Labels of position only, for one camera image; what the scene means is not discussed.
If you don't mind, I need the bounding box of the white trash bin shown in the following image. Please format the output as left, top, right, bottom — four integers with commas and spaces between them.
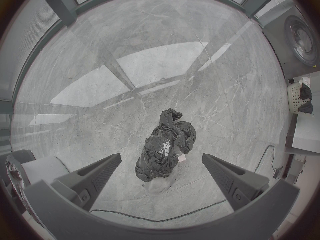
21, 155, 71, 186

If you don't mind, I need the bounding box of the black plastic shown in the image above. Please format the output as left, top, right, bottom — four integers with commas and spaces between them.
135, 107, 197, 184

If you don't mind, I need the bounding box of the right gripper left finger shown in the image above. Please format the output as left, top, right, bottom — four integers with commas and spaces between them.
51, 153, 122, 213

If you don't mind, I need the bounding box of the black cable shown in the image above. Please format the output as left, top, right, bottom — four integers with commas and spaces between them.
89, 198, 227, 222
254, 145, 283, 180

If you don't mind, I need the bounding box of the white plastic laundry basket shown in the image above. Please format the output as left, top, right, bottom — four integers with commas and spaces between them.
287, 76, 314, 114

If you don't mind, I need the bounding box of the pile of clothes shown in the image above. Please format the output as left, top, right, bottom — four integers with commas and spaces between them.
298, 82, 314, 115

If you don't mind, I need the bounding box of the black plastic bag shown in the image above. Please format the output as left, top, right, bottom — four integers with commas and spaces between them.
5, 149, 42, 224

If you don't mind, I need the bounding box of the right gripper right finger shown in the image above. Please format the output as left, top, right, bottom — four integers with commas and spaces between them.
201, 153, 270, 213

